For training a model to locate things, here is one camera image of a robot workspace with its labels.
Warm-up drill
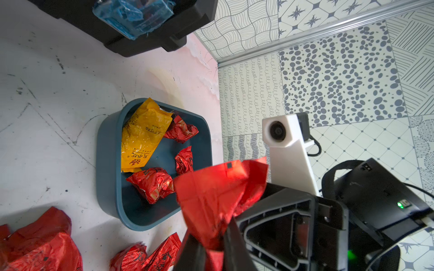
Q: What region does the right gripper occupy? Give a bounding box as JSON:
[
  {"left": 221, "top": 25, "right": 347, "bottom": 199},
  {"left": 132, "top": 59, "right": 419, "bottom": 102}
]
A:
[{"left": 223, "top": 183, "right": 349, "bottom": 271}]

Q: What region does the yellow tea bag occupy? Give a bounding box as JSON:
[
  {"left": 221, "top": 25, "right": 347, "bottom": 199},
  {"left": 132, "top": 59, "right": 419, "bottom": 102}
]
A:
[{"left": 121, "top": 98, "right": 172, "bottom": 173}]

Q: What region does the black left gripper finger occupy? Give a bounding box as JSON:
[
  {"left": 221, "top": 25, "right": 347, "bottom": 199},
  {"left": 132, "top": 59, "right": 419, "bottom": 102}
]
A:
[{"left": 173, "top": 233, "right": 206, "bottom": 271}]

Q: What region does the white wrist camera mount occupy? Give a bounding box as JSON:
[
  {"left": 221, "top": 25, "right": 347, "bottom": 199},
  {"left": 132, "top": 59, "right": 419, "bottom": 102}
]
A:
[{"left": 262, "top": 112, "right": 319, "bottom": 196}]

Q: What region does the dark teal storage box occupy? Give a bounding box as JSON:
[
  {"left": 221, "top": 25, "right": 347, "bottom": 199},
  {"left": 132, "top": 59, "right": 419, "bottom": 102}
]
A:
[{"left": 95, "top": 98, "right": 213, "bottom": 231}]

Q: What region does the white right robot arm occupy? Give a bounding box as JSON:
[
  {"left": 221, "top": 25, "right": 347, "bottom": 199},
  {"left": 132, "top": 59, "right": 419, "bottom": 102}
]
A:
[{"left": 223, "top": 159, "right": 434, "bottom": 271}]

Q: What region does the black plastic toolbox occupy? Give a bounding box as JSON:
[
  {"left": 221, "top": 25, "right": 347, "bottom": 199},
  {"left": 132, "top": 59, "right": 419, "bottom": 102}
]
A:
[{"left": 32, "top": 0, "right": 218, "bottom": 57}]

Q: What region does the red tea bag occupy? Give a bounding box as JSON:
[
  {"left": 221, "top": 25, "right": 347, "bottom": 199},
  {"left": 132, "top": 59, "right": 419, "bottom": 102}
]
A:
[
  {"left": 109, "top": 242, "right": 148, "bottom": 271},
  {"left": 126, "top": 168, "right": 175, "bottom": 204},
  {"left": 1, "top": 207, "right": 83, "bottom": 271},
  {"left": 174, "top": 157, "right": 269, "bottom": 271},
  {"left": 164, "top": 115, "right": 199, "bottom": 144},
  {"left": 142, "top": 233, "right": 182, "bottom": 271},
  {"left": 175, "top": 146, "right": 193, "bottom": 176}
]

